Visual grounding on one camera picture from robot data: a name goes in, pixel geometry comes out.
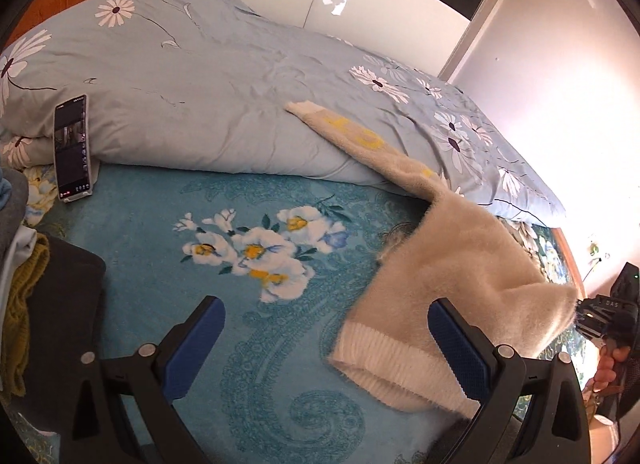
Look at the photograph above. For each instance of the pile of folded clothes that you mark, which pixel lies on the pile of folded clothes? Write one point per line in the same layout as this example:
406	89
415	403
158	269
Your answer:
25	254

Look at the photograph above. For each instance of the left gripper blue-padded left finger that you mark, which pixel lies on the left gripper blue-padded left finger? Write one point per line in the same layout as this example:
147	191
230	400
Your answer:
124	409

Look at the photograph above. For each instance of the dark garment on bed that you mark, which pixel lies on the dark garment on bed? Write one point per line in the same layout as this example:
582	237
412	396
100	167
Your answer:
62	313

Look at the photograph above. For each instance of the teal floral bed blanket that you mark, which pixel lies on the teal floral bed blanket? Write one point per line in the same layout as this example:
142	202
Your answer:
288	257

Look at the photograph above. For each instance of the fluffy beige knit sweater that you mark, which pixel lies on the fluffy beige knit sweater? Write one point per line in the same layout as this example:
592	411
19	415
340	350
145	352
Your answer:
459	251

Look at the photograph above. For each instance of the light blue floral duvet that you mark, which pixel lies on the light blue floral duvet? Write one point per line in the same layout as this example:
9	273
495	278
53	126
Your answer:
203	84

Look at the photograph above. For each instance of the black smartphone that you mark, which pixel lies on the black smartphone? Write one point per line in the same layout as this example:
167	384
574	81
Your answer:
71	149

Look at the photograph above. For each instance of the person's right hand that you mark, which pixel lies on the person's right hand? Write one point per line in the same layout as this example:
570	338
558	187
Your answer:
603	381

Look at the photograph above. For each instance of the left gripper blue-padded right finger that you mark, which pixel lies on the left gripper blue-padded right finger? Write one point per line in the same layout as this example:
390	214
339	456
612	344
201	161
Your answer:
531	410

